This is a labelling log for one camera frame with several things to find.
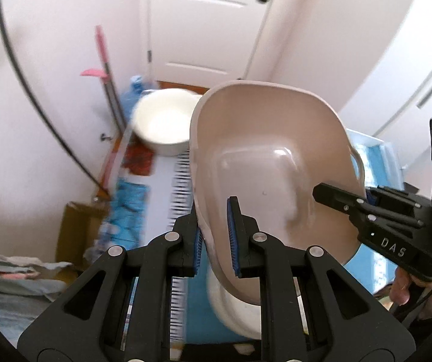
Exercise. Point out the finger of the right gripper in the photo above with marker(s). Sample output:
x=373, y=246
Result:
x=395, y=200
x=364, y=215

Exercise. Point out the cream round bowl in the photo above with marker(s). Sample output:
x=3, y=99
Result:
x=240, y=317

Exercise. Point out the blue water bottle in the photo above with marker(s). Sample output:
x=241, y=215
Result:
x=137, y=85

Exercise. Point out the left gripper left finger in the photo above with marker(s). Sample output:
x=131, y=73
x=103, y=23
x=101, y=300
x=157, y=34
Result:
x=119, y=308

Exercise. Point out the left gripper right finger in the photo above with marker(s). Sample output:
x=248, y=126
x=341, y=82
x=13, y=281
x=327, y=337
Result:
x=312, y=309

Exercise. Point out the beige square handled dish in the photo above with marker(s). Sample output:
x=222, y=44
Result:
x=269, y=145

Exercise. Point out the white door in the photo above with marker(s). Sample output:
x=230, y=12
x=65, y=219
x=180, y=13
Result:
x=203, y=42

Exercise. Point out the white grey-sided bowl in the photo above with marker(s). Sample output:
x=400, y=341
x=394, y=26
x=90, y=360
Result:
x=162, y=118

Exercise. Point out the blue table cloth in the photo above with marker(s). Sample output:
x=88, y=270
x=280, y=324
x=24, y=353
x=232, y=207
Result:
x=151, y=191

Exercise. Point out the grey blue cloth pile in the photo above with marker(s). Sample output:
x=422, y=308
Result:
x=27, y=287

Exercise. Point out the white refrigerator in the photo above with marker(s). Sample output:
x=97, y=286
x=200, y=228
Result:
x=384, y=105

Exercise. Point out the pink mop handle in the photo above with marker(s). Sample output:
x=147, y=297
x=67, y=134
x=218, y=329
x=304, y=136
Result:
x=105, y=76

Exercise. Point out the cardboard box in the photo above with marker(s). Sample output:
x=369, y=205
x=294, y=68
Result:
x=79, y=229

